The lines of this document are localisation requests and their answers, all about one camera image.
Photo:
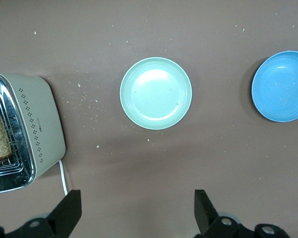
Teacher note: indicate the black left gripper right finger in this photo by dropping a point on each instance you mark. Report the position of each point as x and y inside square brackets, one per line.
[204, 213]

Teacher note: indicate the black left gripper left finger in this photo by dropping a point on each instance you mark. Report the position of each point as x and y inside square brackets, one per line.
[67, 210]

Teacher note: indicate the mint green plate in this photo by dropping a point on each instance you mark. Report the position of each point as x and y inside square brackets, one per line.
[155, 93]

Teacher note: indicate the blue plate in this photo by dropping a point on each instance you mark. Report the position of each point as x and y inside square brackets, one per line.
[280, 86]

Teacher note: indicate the beige chrome toaster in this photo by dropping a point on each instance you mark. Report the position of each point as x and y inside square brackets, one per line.
[39, 119]

